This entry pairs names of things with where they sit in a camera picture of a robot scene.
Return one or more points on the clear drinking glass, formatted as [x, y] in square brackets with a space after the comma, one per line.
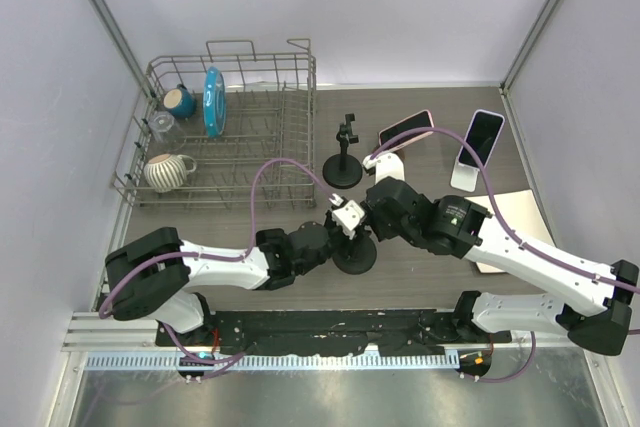
[166, 130]

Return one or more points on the aluminium frame post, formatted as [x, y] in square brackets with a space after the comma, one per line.
[533, 36]
[114, 32]

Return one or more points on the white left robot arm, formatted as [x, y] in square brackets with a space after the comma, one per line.
[160, 275]

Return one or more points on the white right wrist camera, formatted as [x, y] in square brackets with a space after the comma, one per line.
[384, 165]

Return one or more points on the black phone stand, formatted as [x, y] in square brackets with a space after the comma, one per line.
[357, 256]
[343, 171]

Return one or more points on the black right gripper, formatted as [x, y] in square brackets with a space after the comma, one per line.
[383, 231]

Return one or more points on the white slotted cable duct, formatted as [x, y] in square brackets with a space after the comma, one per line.
[176, 361]

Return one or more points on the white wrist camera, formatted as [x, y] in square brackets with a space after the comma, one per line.
[347, 214]
[384, 165]

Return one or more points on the white flat board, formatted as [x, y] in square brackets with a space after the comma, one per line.
[521, 212]

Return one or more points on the pink case phone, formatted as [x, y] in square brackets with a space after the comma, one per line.
[419, 120]

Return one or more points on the left aluminium frame post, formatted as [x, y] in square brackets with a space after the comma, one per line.
[114, 32]

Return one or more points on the blue ceramic mug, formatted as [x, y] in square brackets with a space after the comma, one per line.
[179, 102]

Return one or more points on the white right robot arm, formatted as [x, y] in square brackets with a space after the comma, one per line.
[586, 301]

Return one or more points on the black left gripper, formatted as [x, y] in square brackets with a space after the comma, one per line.
[348, 245]

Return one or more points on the white angled phone stand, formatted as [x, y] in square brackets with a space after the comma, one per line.
[464, 177]

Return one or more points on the black front phone stand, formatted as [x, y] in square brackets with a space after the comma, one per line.
[343, 171]

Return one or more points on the grey wire dish rack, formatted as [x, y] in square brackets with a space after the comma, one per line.
[269, 130]

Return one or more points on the right aluminium frame post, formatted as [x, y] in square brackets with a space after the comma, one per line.
[533, 36]

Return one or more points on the lilac case phone right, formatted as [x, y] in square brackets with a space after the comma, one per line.
[483, 133]

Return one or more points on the striped white mug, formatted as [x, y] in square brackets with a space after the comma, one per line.
[167, 172]

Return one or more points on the blue plate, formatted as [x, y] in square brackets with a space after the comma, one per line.
[214, 103]

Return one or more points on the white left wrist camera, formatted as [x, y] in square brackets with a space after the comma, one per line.
[347, 214]

